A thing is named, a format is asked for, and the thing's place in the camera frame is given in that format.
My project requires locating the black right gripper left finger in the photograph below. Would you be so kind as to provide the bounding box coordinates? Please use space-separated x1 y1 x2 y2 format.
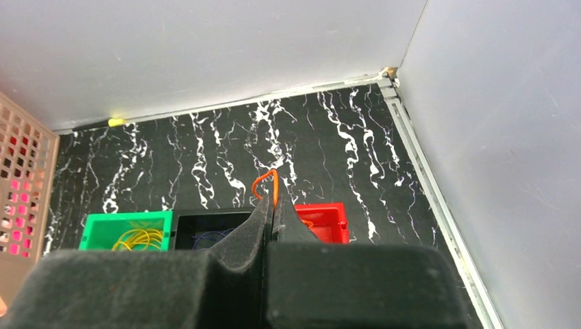
1 197 273 328

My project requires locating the green plastic bin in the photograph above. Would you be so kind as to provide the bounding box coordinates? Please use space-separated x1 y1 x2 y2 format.
79 210 173 252

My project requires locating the yellow cable coil in bin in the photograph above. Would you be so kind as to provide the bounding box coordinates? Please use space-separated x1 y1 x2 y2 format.
111 228 165 252

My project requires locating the yellow tape piece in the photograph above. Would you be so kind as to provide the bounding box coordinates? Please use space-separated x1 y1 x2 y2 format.
107 118 125 127

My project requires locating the orange cable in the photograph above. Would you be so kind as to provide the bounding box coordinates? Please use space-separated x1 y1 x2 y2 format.
251 169 317 228

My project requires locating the purple cable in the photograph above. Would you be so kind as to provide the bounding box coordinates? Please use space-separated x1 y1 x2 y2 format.
190 228 237 249

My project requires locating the red plastic bin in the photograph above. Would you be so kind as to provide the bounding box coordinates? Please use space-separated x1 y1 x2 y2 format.
295 202 350 244

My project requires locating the peach desk file organizer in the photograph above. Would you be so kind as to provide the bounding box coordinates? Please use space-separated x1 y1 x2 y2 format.
1 95 59 315

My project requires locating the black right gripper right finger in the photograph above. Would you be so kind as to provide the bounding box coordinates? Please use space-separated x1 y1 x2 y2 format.
265 195 473 328

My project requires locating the black plastic bin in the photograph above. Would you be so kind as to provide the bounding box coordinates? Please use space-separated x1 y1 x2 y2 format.
170 207 254 251

